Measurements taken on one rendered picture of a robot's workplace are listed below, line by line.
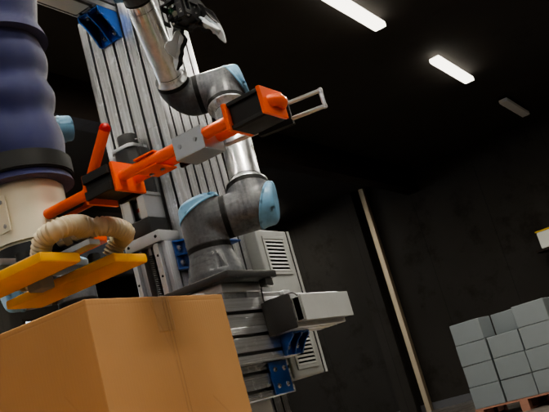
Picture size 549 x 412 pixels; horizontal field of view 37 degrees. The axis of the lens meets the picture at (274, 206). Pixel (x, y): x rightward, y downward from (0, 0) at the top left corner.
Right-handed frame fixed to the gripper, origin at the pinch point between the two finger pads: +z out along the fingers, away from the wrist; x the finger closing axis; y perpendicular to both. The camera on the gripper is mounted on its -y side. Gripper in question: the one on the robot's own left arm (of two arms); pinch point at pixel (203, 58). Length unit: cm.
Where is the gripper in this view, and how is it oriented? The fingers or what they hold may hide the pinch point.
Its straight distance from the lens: 197.5
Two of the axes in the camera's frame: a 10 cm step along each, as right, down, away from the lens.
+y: -5.3, -0.6, -8.5
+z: 2.7, 9.3, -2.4
